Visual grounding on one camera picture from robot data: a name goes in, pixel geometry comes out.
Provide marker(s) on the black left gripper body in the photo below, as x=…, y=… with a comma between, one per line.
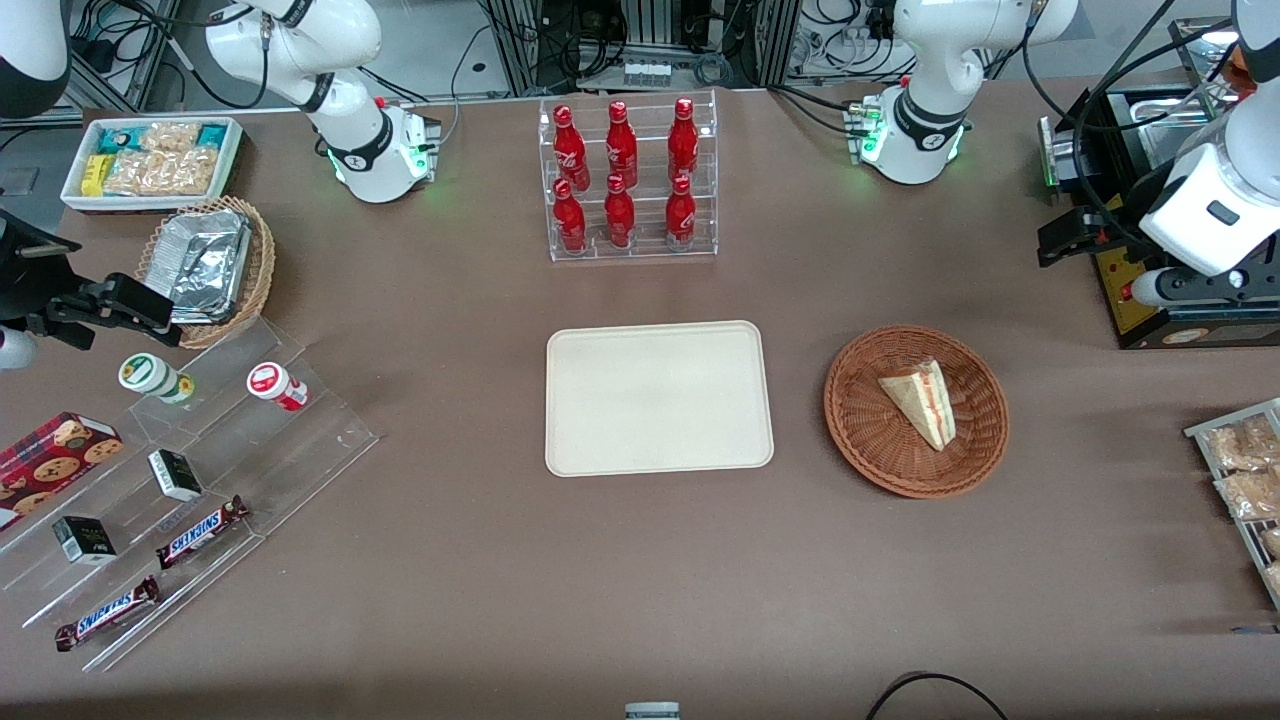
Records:
x=1122, y=214

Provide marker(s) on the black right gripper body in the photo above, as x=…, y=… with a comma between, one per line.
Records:
x=22, y=282

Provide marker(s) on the triangular sandwich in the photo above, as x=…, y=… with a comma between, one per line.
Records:
x=925, y=400

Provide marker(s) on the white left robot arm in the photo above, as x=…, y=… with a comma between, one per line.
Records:
x=920, y=60

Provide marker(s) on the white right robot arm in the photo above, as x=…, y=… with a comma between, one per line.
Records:
x=350, y=150

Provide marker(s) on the oval tan wicker basket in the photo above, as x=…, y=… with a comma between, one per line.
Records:
x=260, y=265

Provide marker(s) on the round brown wicker basket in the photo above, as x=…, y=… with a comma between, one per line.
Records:
x=880, y=440

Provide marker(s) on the cream rectangular tray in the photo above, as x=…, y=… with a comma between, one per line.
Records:
x=660, y=398

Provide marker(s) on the green cap drink bottle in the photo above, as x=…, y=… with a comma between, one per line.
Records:
x=150, y=376

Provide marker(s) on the silver foil packet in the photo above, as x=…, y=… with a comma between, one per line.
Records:
x=200, y=265

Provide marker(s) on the white plastic snack bin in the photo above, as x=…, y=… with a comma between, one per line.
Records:
x=75, y=195

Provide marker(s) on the black hot dog warmer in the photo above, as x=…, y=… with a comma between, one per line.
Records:
x=1150, y=325

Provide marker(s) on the yellow snack pack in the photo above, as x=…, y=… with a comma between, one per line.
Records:
x=95, y=175

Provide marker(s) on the large clear cracker bag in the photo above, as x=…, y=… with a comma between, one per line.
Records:
x=165, y=172

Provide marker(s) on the red cookie box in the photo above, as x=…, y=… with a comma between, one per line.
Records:
x=55, y=460

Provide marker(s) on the red cap drink bottle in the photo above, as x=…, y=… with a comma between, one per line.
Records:
x=275, y=385

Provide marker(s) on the teal snack pack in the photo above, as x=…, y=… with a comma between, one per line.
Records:
x=213, y=134
x=118, y=140

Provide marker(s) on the small black box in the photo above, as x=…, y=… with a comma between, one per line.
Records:
x=85, y=540
x=175, y=476

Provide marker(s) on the small clear cracker bag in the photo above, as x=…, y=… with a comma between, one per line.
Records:
x=170, y=136

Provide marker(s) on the clear acrylic step display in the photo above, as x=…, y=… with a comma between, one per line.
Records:
x=280, y=455

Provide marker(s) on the Snickers chocolate bar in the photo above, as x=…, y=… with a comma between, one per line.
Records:
x=200, y=533
x=105, y=613

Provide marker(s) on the clear pastry bag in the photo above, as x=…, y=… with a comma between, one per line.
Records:
x=1274, y=578
x=1245, y=445
x=1250, y=495
x=1273, y=542

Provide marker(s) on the red cola bottle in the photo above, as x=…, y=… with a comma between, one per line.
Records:
x=680, y=218
x=569, y=222
x=619, y=218
x=570, y=150
x=621, y=148
x=683, y=145

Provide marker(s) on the clear acrylic bottle rack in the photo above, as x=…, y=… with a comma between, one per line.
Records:
x=645, y=215

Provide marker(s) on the white power strip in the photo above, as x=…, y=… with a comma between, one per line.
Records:
x=646, y=73

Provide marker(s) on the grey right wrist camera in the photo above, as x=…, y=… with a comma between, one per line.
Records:
x=14, y=350

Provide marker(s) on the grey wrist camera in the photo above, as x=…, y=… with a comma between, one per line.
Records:
x=1190, y=286
x=14, y=350

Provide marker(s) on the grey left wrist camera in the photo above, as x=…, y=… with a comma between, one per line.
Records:
x=1190, y=286

